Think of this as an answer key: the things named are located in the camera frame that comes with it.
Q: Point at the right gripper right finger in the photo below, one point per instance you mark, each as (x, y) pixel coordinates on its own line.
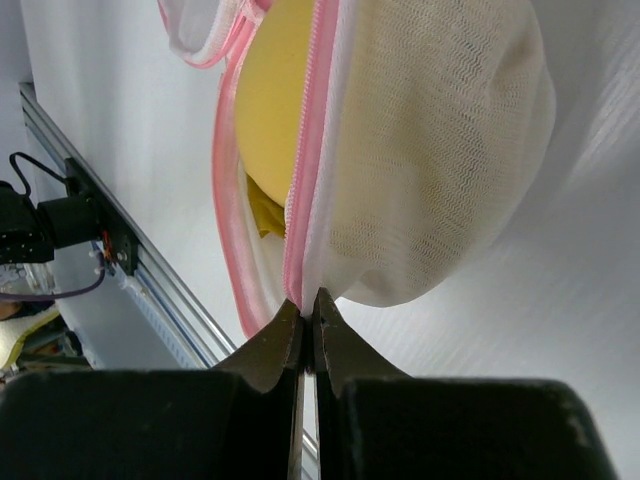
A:
(377, 422)

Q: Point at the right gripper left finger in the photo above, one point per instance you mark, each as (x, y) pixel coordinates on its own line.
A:
(241, 419)

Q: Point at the yellow bra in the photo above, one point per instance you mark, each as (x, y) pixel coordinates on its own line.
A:
(268, 109)

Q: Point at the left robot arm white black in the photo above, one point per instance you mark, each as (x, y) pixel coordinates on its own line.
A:
(32, 233)

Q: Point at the slotted cable duct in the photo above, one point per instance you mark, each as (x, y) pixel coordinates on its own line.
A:
(162, 323)

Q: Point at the aluminium rail front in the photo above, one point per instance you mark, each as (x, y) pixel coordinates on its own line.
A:
(205, 336)

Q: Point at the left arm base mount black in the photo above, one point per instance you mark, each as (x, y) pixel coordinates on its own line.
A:
(120, 242)

